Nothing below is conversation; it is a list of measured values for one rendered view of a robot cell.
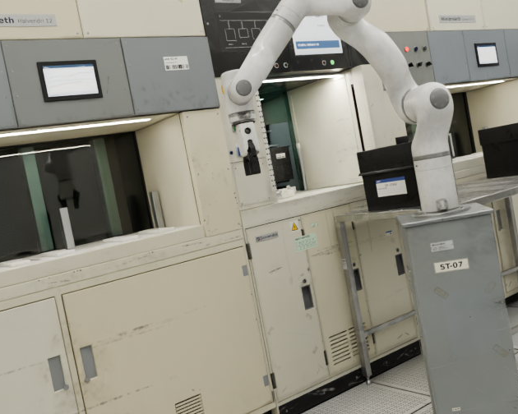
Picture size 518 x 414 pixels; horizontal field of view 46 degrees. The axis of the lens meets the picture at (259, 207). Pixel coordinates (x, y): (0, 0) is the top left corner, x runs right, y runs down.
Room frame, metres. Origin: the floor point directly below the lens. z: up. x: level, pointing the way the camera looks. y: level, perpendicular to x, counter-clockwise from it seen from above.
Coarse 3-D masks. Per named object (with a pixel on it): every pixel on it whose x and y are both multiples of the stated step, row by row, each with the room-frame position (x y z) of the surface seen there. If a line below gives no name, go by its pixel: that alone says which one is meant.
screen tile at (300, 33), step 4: (304, 20) 2.67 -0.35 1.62; (308, 20) 2.68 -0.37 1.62; (312, 20) 2.70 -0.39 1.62; (308, 24) 2.68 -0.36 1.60; (312, 24) 2.69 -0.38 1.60; (308, 28) 2.68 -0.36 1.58; (312, 28) 2.69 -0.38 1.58; (296, 32) 2.63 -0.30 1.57; (300, 32) 2.65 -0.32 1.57; (304, 32) 2.66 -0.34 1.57; (308, 32) 2.68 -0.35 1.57; (312, 32) 2.69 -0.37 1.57; (296, 36) 2.63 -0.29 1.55; (300, 36) 2.65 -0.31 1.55; (304, 36) 2.66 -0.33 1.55; (308, 36) 2.67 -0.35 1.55; (312, 36) 2.69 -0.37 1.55
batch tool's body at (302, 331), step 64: (256, 0) 2.53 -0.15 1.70; (320, 64) 2.70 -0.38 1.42; (256, 128) 2.47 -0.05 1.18; (320, 128) 3.06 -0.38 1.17; (384, 128) 2.82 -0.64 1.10; (256, 192) 2.43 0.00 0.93; (320, 192) 2.68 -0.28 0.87; (256, 256) 2.39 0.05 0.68; (320, 256) 2.58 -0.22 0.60; (384, 256) 2.80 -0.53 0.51; (320, 320) 2.54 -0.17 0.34; (384, 320) 2.76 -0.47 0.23; (320, 384) 2.51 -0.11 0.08
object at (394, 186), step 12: (408, 168) 2.37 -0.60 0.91; (372, 180) 2.49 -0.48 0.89; (384, 180) 2.45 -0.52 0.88; (396, 180) 2.41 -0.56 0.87; (408, 180) 2.37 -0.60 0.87; (372, 192) 2.50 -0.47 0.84; (384, 192) 2.46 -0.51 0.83; (396, 192) 2.42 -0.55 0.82; (408, 192) 2.38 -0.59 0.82; (372, 204) 2.51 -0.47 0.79; (384, 204) 2.47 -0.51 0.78; (396, 204) 2.43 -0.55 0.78; (408, 204) 2.39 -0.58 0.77; (420, 204) 2.35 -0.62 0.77
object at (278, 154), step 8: (272, 152) 3.15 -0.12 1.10; (280, 152) 3.18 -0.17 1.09; (288, 152) 3.20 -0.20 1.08; (272, 160) 3.14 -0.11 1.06; (280, 160) 3.17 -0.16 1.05; (288, 160) 3.20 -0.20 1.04; (280, 168) 3.17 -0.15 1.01; (288, 168) 3.19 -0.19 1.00; (280, 176) 3.16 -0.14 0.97; (288, 176) 3.19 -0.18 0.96
